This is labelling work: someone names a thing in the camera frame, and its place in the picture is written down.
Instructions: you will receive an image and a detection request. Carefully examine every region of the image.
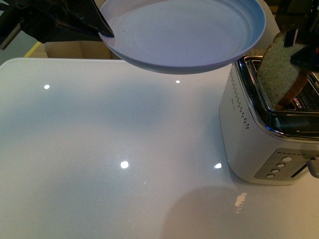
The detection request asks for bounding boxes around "slice of bread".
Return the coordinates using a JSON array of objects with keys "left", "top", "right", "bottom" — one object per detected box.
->
[{"left": 257, "top": 31, "right": 311, "bottom": 111}]

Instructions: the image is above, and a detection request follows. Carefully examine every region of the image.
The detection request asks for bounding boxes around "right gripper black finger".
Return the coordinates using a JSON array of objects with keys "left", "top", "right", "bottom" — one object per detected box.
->
[
  {"left": 284, "top": 29, "right": 298, "bottom": 47},
  {"left": 290, "top": 46, "right": 319, "bottom": 72}
]

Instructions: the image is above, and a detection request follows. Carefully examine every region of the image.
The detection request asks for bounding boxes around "white and chrome toaster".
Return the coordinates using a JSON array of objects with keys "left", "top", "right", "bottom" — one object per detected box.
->
[{"left": 219, "top": 56, "right": 319, "bottom": 185}]

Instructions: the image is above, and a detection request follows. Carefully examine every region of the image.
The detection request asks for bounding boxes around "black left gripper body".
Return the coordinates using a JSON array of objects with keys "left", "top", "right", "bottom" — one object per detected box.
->
[{"left": 0, "top": 0, "right": 92, "bottom": 50}]

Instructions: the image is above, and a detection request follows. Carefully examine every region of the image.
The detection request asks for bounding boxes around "light blue round plate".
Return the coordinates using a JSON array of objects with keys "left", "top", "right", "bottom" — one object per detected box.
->
[{"left": 100, "top": 0, "right": 266, "bottom": 74}]

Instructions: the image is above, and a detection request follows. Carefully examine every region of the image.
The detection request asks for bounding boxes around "beige left chair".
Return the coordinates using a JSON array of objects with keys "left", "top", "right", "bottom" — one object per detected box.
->
[{"left": 44, "top": 41, "right": 120, "bottom": 60}]

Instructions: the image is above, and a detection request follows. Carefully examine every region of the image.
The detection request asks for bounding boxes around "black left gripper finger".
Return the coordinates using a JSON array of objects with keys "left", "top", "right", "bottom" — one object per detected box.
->
[{"left": 53, "top": 0, "right": 114, "bottom": 38}]

